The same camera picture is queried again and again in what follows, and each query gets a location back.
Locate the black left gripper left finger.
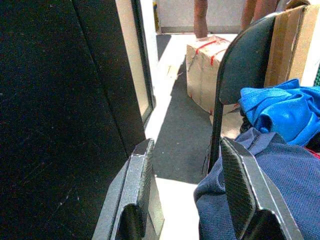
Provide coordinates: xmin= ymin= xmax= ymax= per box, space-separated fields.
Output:
xmin=91 ymin=137 xmax=156 ymax=240

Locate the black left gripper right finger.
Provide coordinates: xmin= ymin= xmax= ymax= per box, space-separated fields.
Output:
xmin=219 ymin=137 xmax=305 ymax=240

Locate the navy blue garment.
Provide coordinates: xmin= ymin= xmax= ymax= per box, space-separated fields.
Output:
xmin=193 ymin=127 xmax=320 ymax=240

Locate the red garment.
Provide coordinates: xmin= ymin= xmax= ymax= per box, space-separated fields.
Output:
xmin=305 ymin=146 xmax=320 ymax=159

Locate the bright blue garment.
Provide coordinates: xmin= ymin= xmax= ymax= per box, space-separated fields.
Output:
xmin=237 ymin=78 xmax=320 ymax=147

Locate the black cabinet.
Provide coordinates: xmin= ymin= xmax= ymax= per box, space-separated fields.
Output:
xmin=0 ymin=0 xmax=156 ymax=240

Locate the cardboard box with red tape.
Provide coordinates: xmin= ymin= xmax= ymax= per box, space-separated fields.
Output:
xmin=186 ymin=34 xmax=241 ymax=116

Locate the black chair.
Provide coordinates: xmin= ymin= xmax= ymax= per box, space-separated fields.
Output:
xmin=201 ymin=11 xmax=285 ymax=177

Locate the large brown cardboard box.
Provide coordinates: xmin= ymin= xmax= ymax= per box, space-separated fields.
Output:
xmin=264 ymin=4 xmax=320 ymax=88

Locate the person's leg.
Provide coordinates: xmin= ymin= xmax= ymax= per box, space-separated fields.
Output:
xmin=240 ymin=0 xmax=281 ymax=32
xmin=193 ymin=0 xmax=209 ymax=39

